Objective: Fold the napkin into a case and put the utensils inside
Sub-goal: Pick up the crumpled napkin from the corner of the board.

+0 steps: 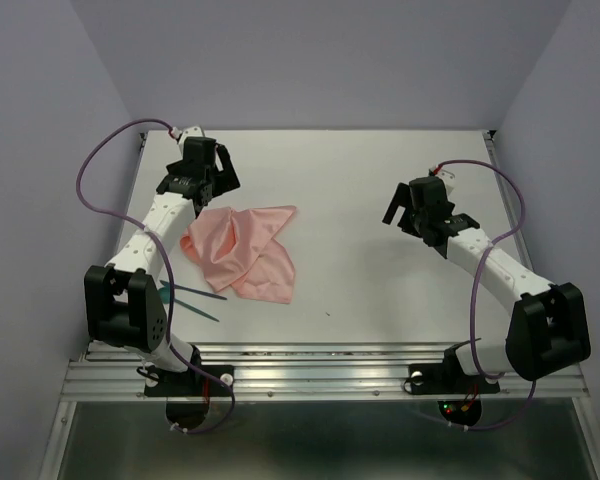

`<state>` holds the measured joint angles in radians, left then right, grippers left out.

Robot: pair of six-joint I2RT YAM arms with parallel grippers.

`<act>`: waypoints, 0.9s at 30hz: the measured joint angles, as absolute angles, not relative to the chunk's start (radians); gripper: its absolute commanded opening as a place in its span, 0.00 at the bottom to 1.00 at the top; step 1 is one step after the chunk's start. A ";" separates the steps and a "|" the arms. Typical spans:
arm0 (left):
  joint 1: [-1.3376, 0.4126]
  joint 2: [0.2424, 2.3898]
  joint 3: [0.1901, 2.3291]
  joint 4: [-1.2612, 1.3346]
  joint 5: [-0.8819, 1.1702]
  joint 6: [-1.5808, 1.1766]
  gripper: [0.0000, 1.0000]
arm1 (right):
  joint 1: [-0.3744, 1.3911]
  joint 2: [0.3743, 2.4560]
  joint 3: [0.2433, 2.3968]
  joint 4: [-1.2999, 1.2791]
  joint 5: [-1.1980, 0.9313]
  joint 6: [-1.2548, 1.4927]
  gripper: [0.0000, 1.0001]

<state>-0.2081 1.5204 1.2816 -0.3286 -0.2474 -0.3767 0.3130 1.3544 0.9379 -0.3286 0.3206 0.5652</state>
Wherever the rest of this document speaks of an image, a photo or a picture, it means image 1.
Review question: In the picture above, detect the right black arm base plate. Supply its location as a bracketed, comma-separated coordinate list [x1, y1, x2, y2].
[403, 363, 501, 396]

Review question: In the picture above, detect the pink satin napkin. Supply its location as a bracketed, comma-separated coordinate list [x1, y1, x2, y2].
[179, 205, 296, 304]

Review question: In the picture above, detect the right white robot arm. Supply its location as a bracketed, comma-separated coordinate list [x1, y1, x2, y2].
[383, 175, 591, 390]

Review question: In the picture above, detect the teal plastic utensil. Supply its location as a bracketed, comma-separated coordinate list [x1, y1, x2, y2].
[159, 280, 227, 301]

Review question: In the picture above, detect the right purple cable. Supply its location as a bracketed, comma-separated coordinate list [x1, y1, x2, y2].
[432, 159, 537, 431]

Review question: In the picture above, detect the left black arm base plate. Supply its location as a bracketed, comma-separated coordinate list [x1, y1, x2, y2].
[144, 366, 230, 399]

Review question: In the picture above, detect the teal plastic spoon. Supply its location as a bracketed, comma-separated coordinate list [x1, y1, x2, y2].
[158, 287, 220, 322]

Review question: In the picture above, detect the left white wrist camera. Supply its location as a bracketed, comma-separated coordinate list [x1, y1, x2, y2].
[168, 125, 205, 146]

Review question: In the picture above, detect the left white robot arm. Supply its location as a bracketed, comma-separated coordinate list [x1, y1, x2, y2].
[84, 136, 240, 394]

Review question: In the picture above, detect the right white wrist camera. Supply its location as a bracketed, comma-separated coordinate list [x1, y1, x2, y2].
[429, 166, 456, 195]

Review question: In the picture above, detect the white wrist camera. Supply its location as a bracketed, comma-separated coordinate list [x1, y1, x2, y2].
[429, 166, 456, 195]
[168, 125, 205, 146]

